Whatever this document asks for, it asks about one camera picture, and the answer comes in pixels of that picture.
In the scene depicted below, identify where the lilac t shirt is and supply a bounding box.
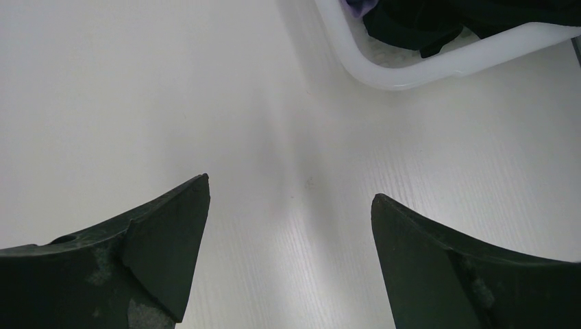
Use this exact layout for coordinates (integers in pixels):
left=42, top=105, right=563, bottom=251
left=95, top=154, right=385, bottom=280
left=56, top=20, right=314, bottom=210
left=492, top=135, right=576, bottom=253
left=341, top=0, right=379, bottom=19

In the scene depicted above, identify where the black t shirt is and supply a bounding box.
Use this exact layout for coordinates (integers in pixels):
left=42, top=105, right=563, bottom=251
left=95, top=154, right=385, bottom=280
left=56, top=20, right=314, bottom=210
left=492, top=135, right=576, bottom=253
left=362, top=0, right=580, bottom=58

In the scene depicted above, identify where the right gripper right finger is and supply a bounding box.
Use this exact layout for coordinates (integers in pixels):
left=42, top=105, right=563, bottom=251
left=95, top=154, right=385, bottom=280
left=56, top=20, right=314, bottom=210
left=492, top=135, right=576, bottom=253
left=371, top=194, right=580, bottom=328

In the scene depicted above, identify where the white plastic laundry basket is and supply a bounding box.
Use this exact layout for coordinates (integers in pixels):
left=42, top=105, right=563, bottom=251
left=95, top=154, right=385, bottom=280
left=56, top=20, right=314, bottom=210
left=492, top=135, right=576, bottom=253
left=316, top=1, right=580, bottom=90

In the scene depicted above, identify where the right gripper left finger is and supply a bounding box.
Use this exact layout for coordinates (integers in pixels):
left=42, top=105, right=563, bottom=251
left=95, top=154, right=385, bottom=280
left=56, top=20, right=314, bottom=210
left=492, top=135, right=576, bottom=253
left=1, top=174, right=210, bottom=328

